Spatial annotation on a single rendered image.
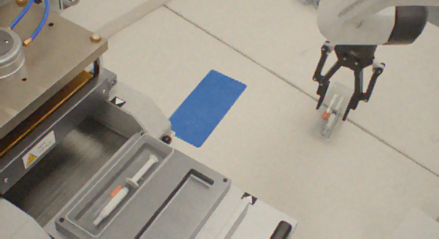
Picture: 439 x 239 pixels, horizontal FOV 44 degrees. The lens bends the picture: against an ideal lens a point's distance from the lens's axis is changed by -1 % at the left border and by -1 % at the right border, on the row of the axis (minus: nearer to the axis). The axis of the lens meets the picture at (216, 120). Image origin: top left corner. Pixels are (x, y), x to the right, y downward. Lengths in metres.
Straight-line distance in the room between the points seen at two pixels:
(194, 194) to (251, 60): 0.62
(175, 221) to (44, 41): 0.33
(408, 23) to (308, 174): 0.39
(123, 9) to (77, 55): 0.61
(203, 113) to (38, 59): 0.51
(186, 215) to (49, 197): 0.22
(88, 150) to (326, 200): 0.49
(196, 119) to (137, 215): 0.48
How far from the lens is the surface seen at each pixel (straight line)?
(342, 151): 1.22
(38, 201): 0.88
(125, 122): 0.91
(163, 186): 0.80
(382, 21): 0.94
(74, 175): 0.90
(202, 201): 0.79
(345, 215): 1.13
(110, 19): 1.38
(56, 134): 0.82
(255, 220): 0.81
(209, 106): 1.24
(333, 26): 0.92
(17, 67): 0.79
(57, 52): 0.82
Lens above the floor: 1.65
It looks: 48 degrees down
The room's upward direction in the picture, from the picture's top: 9 degrees clockwise
